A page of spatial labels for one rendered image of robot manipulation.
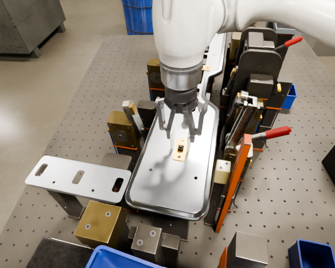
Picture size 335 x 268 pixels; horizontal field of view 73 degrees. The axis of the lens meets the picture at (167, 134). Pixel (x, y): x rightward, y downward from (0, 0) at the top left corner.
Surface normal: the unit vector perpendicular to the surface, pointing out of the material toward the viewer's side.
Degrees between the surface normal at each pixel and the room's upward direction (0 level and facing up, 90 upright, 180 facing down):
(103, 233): 0
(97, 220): 0
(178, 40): 91
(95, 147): 0
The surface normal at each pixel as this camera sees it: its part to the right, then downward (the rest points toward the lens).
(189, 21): 0.14, 0.66
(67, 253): -0.04, -0.67
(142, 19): -0.15, 0.73
